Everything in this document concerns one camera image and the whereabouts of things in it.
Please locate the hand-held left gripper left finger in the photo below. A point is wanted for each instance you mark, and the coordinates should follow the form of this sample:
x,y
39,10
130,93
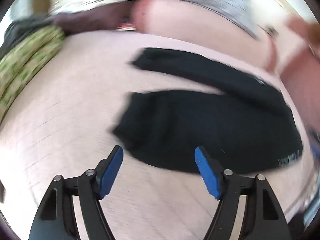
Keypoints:
x,y
112,172

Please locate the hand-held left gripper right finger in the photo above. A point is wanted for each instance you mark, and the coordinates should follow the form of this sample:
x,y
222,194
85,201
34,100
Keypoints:
x,y
207,173

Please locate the black pants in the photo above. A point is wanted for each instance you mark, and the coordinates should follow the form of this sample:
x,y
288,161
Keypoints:
x,y
200,125

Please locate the pink headboard cushion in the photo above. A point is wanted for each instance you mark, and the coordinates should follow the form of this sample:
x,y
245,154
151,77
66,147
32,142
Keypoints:
x,y
297,62

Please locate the pink quilted bed mattress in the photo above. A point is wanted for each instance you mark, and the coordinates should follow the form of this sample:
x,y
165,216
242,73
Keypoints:
x,y
75,92

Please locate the brown cloth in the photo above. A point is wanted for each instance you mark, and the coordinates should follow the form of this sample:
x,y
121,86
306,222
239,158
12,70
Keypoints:
x,y
314,32

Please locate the green patterned quilt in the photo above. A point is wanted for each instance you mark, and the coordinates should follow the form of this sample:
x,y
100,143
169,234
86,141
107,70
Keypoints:
x,y
22,62

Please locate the small red box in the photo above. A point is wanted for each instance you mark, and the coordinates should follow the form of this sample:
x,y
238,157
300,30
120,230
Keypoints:
x,y
126,26

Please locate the pink bolster pillow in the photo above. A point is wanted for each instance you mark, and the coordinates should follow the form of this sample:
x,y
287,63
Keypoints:
x,y
190,22

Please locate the dark purple pillow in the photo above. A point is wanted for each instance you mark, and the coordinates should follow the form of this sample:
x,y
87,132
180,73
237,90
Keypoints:
x,y
90,20

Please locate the grey quilted blanket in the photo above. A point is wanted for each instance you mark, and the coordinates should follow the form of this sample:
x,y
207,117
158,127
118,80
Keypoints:
x,y
215,7

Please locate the dark grey clothing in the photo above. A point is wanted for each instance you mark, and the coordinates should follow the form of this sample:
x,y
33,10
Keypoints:
x,y
22,30

